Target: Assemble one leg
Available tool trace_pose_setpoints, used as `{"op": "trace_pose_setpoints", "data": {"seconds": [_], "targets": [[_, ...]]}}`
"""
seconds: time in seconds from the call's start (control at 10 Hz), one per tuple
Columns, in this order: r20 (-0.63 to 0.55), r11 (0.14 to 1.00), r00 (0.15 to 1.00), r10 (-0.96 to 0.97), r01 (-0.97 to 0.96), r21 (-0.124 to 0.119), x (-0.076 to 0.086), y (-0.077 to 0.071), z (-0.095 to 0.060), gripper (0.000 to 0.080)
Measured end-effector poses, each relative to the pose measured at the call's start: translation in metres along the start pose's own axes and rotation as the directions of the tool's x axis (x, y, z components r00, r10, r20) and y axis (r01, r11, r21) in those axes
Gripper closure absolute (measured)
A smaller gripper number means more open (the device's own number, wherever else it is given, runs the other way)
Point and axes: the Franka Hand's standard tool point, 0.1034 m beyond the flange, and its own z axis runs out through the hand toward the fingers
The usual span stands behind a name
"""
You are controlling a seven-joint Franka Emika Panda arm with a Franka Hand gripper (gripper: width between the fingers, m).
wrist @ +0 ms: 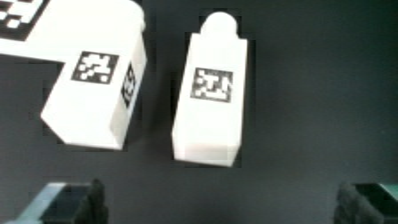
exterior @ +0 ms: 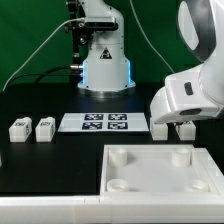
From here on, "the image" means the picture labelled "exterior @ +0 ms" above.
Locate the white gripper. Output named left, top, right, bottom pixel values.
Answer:
left=150, top=64, right=224, bottom=124

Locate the white square tabletop panel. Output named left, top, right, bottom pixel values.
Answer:
left=100, top=144, right=224, bottom=195

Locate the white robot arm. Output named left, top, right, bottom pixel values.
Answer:
left=79, top=0, right=224, bottom=124

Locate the white sheet with tags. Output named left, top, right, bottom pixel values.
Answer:
left=58, top=113, right=149, bottom=133

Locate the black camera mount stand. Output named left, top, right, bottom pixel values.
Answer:
left=65, top=0, right=85, bottom=86

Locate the white cable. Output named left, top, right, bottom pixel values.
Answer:
left=2, top=17, right=86, bottom=92

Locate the white L-shaped fence wall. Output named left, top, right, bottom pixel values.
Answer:
left=0, top=147, right=224, bottom=224

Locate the black cable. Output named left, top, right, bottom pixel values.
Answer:
left=5, top=65, right=75, bottom=89

